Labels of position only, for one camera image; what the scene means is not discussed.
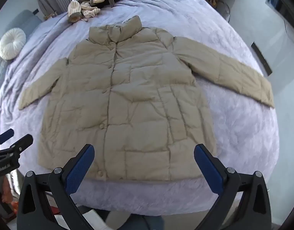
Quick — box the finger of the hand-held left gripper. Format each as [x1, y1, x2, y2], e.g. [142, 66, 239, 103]
[0, 134, 33, 168]
[0, 129, 15, 146]

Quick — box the beige puffer jacket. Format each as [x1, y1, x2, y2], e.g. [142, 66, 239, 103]
[18, 15, 275, 182]

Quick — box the lavender fleece blanket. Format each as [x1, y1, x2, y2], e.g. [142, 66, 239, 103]
[0, 0, 280, 217]

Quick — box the white round pleated pillow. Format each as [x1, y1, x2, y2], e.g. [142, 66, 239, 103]
[0, 28, 26, 60]

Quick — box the black flat panel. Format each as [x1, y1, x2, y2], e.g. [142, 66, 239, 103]
[251, 42, 273, 76]

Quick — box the person's left hand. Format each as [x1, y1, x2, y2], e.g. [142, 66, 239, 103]
[0, 178, 14, 204]

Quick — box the cream striped fleece robe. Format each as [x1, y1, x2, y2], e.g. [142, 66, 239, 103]
[67, 0, 117, 24]

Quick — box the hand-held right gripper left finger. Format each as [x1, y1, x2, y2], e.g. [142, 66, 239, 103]
[17, 144, 96, 230]

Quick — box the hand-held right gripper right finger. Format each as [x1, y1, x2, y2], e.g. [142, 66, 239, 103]
[194, 144, 278, 230]

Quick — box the blue padded headboard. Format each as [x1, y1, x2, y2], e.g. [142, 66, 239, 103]
[0, 10, 43, 64]

